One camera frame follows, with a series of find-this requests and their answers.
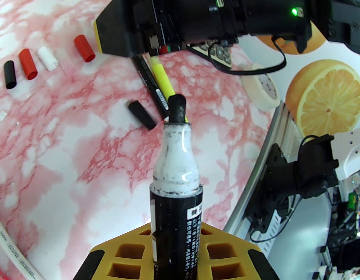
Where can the red whiteboard marker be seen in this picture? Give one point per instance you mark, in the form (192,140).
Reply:
(10,249)

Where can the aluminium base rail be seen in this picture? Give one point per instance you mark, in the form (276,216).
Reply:
(253,203)

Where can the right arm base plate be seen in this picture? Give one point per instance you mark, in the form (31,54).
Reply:
(273,185)

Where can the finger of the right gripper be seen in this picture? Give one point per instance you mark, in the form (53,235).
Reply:
(118,28)

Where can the red marker cap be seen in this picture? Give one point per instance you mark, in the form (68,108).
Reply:
(27,64)
(84,48)

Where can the grey metal sheet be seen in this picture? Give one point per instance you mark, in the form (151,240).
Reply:
(302,252)

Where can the thin black pen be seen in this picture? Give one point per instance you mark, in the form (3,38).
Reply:
(152,87)

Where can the yellow highlighter pen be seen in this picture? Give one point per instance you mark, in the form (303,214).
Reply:
(164,79)

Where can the black whiteboard marker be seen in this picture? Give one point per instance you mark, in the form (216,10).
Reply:
(174,214)

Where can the black desk calculator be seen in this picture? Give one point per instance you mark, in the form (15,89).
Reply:
(218,54)

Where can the white marker cap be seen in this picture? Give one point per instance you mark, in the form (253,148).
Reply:
(47,58)

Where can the beige masking tape roll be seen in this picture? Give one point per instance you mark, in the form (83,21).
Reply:
(260,93)

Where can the thick black marker cap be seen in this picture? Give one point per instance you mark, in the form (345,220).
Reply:
(142,115)

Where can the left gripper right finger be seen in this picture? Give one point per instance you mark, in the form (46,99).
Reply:
(226,258)

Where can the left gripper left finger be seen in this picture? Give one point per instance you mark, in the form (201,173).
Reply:
(124,258)

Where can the small circuit board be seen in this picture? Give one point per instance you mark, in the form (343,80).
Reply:
(352,200)

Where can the thin black pen cap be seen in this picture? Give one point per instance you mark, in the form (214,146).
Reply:
(10,74)

